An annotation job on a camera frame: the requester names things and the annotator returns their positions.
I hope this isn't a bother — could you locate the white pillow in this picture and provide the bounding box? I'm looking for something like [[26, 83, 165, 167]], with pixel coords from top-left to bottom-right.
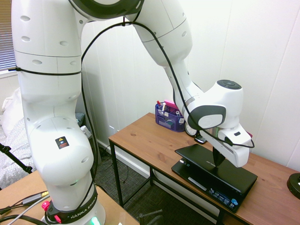
[[1, 88, 24, 122]]

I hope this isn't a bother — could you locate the window blind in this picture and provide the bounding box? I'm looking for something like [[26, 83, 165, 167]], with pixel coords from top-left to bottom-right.
[[0, 0, 17, 72]]

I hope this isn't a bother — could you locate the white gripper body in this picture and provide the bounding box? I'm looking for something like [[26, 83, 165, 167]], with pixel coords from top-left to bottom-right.
[[207, 123, 252, 168]]

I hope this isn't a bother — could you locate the wooden desk black metal frame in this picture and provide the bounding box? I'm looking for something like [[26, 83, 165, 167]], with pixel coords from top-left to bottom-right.
[[108, 112, 300, 225]]

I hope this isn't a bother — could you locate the black strap on arm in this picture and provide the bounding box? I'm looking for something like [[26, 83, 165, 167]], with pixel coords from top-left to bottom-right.
[[8, 67, 83, 76]]

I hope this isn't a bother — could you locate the black round lamp base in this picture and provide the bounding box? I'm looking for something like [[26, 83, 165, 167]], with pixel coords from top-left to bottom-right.
[[287, 172, 300, 200]]

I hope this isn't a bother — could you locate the black keypad mobile phone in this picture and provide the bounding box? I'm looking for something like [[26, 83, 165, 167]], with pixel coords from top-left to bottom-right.
[[194, 133, 208, 144]]

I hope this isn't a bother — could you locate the grey cable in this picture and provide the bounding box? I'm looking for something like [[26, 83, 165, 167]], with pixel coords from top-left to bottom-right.
[[0, 201, 50, 225]]

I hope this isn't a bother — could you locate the white patterned duvet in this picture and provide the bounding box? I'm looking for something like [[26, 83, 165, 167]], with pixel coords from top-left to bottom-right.
[[0, 117, 36, 190]]

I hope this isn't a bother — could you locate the wooden robot mounting table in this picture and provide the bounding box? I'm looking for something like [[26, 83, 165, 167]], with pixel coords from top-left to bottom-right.
[[0, 170, 141, 225]]

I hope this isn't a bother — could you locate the black camera stand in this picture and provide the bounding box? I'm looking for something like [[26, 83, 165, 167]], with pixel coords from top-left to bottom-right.
[[138, 209, 164, 225]]

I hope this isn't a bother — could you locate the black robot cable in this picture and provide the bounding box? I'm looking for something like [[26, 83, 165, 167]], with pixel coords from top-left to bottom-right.
[[44, 15, 255, 225]]

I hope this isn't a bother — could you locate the white patterned box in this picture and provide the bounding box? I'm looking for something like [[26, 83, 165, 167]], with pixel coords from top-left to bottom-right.
[[79, 126, 92, 139]]

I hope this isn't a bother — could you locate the grey teal cloth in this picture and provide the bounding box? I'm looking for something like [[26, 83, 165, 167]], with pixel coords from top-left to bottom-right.
[[75, 112, 86, 127]]

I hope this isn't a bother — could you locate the black floor cable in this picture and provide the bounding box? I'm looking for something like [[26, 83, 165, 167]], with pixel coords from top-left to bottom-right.
[[98, 145, 132, 185]]

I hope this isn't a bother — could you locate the grey cable adapter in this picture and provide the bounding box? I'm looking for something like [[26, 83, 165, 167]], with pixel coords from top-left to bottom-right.
[[22, 193, 49, 206]]

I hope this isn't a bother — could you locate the round white analog clock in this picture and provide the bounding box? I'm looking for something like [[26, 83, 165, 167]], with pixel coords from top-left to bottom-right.
[[184, 121, 200, 136]]

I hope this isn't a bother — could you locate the black laptop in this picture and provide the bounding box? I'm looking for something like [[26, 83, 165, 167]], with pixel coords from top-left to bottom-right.
[[171, 143, 258, 214]]

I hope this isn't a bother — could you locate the blue mesh desk organizer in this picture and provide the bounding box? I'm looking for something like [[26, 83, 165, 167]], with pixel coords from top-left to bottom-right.
[[154, 100, 187, 133]]

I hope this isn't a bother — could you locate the black tripod leg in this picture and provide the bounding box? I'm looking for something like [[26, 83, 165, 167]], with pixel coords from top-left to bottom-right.
[[0, 142, 33, 174]]

